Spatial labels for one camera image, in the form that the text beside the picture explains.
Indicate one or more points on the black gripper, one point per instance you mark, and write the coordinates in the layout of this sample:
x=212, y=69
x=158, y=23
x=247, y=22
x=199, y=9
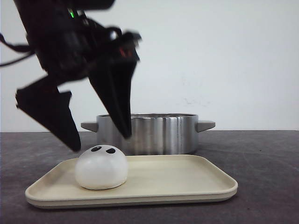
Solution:
x=83, y=49

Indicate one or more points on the panda bun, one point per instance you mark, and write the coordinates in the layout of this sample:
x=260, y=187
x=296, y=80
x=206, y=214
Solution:
x=101, y=167

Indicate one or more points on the beige rectangular tray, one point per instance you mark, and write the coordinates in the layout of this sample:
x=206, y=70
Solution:
x=152, y=179

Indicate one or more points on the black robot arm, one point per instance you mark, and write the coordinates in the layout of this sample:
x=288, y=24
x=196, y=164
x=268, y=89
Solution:
x=42, y=13

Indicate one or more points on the stainless steel pot grey handles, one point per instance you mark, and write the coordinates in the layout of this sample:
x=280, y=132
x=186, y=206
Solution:
x=152, y=133

